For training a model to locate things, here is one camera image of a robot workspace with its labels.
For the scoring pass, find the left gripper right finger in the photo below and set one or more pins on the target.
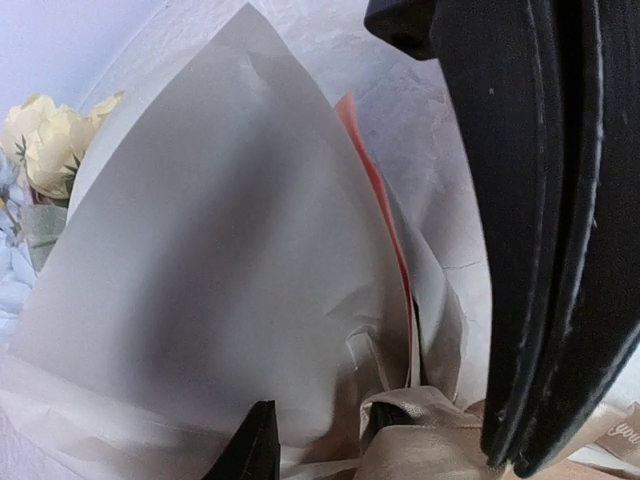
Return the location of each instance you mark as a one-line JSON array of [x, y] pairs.
[[385, 414]]

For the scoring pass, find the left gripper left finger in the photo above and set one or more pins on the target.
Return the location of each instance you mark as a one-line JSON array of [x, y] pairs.
[[253, 452]]

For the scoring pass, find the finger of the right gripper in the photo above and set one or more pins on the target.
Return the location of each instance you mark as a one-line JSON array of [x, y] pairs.
[[594, 321], [527, 91]]

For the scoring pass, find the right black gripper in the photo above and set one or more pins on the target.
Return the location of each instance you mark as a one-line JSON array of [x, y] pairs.
[[403, 24]]

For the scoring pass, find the brown ribbon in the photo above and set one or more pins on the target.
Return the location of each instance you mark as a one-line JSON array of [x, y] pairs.
[[442, 441]]

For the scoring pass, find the pink wrapping paper sheet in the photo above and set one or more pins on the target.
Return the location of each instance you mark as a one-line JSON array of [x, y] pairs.
[[235, 235]]

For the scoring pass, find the blue fake flower stem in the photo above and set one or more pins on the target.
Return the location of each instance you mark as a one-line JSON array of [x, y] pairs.
[[17, 272]]

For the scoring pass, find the yellow fake flower stem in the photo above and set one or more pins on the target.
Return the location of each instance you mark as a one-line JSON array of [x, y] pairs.
[[49, 141]]

